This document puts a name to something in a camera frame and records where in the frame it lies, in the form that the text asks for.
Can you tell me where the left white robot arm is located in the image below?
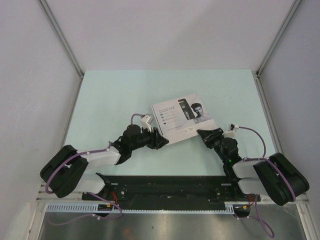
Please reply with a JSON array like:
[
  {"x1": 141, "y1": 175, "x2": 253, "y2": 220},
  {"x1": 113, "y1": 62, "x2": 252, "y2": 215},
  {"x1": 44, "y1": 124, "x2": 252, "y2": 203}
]
[{"x1": 40, "y1": 124, "x2": 170, "y2": 200}]

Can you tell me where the aluminium frame rail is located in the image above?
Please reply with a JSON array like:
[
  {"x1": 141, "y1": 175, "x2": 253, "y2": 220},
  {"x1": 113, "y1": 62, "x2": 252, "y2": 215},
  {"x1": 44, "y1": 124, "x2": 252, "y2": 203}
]
[{"x1": 36, "y1": 185, "x2": 309, "y2": 214}]

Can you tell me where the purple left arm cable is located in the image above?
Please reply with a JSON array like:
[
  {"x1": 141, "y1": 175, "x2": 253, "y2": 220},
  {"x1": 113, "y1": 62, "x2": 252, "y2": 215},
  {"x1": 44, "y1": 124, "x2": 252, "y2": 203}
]
[{"x1": 46, "y1": 112, "x2": 123, "y2": 226}]

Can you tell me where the white box with black tray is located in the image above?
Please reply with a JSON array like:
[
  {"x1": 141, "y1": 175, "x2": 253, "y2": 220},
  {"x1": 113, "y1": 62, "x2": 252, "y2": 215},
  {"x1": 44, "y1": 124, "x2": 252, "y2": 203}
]
[{"x1": 151, "y1": 93, "x2": 217, "y2": 145}]

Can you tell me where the silver black hair clipper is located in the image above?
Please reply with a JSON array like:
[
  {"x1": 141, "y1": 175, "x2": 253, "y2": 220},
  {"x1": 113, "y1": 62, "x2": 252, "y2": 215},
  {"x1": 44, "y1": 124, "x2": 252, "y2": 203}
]
[{"x1": 178, "y1": 98, "x2": 191, "y2": 120}]

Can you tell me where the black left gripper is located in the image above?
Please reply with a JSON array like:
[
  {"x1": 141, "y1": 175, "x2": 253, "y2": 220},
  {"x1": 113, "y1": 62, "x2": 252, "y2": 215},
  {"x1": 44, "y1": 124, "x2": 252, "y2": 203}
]
[{"x1": 130, "y1": 124, "x2": 169, "y2": 151}]

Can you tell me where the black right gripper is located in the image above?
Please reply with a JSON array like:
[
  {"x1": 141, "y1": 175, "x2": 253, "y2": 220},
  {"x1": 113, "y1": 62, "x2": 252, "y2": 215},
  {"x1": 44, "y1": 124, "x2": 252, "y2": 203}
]
[{"x1": 196, "y1": 127, "x2": 227, "y2": 163}]

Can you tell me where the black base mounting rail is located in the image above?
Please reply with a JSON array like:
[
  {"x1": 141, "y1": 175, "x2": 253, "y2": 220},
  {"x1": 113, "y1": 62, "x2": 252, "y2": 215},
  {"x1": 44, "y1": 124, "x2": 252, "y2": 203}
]
[{"x1": 97, "y1": 175, "x2": 255, "y2": 212}]

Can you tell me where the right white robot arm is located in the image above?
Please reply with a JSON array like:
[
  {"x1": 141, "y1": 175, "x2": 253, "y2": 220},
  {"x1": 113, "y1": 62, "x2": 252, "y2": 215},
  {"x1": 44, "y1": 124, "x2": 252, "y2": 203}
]
[{"x1": 197, "y1": 124, "x2": 310, "y2": 206}]

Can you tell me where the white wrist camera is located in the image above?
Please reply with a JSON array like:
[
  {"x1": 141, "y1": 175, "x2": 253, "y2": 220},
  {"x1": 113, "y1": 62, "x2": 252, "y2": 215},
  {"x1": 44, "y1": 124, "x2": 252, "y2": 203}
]
[
  {"x1": 222, "y1": 123, "x2": 240, "y2": 138},
  {"x1": 140, "y1": 114, "x2": 154, "y2": 133}
]

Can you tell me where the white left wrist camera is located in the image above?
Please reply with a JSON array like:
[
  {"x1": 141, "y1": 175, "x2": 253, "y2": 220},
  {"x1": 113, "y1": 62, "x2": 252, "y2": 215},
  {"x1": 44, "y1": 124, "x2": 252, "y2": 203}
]
[{"x1": 140, "y1": 114, "x2": 154, "y2": 133}]

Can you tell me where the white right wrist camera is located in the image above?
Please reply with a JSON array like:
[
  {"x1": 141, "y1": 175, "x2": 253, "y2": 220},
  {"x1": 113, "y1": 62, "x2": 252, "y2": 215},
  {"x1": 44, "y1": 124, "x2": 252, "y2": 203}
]
[{"x1": 222, "y1": 123, "x2": 240, "y2": 138}]

